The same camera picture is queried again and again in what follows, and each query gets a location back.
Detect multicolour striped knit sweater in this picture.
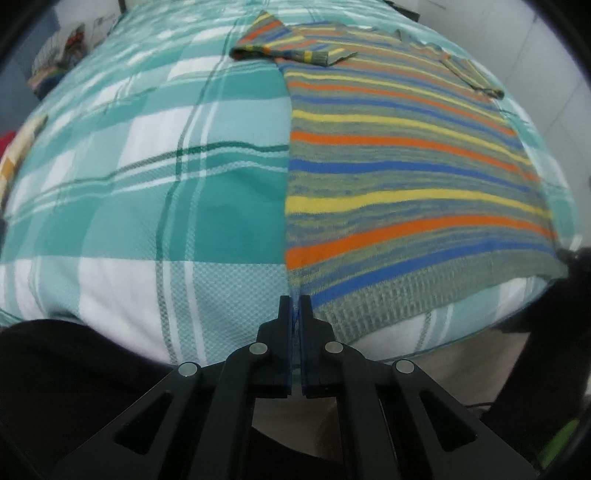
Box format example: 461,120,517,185
231,11,566,341

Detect folded red and cream clothes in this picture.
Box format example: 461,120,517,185
1,114,48,205

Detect clothes pile beside bed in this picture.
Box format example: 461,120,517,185
27,21,88,100

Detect teal white plaid bedspread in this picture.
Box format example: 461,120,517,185
1,1,581,364

